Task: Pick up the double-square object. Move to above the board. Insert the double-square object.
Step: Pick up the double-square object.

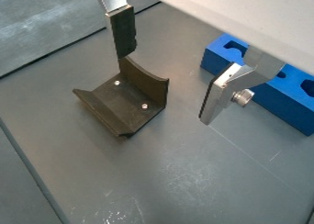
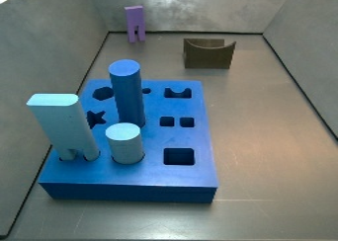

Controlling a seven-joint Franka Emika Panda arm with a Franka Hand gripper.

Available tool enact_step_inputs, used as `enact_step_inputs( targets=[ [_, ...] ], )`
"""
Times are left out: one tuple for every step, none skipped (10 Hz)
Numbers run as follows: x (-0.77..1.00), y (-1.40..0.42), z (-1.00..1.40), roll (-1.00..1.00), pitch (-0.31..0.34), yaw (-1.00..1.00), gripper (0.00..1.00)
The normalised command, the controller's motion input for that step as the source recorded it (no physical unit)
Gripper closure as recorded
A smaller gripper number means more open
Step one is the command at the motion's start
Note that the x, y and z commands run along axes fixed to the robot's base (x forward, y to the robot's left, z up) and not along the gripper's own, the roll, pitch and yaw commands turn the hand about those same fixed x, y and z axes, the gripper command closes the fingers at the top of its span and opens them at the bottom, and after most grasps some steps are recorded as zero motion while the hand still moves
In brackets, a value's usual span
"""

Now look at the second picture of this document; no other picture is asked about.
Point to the purple double-square block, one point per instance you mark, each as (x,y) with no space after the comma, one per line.
(135,23)

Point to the light blue short cylinder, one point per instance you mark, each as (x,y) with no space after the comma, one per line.
(125,144)

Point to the dark blue tall cylinder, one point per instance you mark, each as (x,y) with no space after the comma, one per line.
(125,80)

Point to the blue shape-sorter base block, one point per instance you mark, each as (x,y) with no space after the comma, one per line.
(176,171)

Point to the light blue two-legged block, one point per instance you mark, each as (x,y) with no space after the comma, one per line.
(61,119)

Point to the dark curved bracket piece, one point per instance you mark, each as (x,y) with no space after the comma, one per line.
(207,53)

